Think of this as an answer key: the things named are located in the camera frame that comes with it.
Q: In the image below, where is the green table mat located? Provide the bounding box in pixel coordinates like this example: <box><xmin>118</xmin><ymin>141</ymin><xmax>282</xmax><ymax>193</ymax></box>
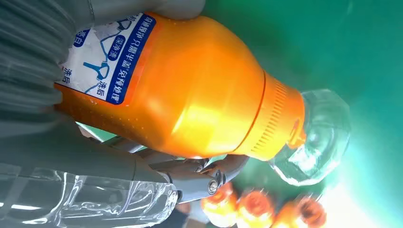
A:
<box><xmin>75</xmin><ymin>0</ymin><xmax>403</xmax><ymax>228</ymax></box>

